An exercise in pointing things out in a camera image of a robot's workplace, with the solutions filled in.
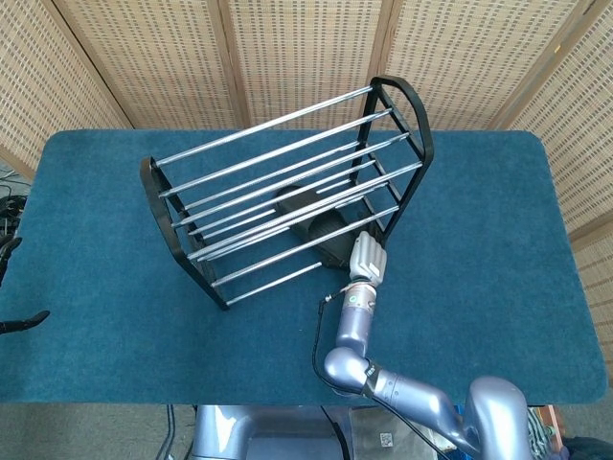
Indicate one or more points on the striped grey cloth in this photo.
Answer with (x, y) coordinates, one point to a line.
(538, 431)

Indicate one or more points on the black slipper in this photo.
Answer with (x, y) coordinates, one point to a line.
(299, 203)

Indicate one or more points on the lavender robot base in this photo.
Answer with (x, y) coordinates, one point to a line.
(268, 433)

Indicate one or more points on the blue metal post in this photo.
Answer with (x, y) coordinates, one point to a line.
(459, 410)

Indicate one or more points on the blue felt table cover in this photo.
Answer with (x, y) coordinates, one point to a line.
(96, 215)

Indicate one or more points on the black chrome shoe rack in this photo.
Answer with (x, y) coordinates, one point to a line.
(151, 184)

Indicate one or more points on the woven bamboo folding screen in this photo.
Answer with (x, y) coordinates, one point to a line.
(306, 48)

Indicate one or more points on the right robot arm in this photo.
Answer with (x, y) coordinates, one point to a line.
(354, 326)

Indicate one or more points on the grey bag with label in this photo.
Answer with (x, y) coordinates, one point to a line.
(383, 426)

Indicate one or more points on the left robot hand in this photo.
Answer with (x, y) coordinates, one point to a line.
(19, 322)

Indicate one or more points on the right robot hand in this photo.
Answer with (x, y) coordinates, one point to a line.
(368, 256)

